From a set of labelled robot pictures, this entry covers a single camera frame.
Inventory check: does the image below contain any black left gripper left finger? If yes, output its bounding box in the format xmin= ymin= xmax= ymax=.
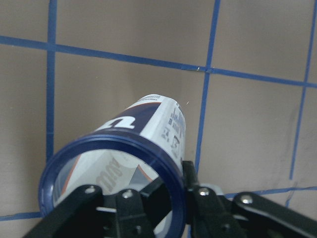
xmin=25 ymin=184 xmax=155 ymax=238

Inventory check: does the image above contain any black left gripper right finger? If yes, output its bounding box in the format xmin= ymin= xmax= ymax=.
xmin=182 ymin=161 xmax=317 ymax=238

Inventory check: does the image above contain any white blue tennis ball can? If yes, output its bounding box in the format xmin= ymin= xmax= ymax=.
xmin=39 ymin=94 xmax=186 ymax=238

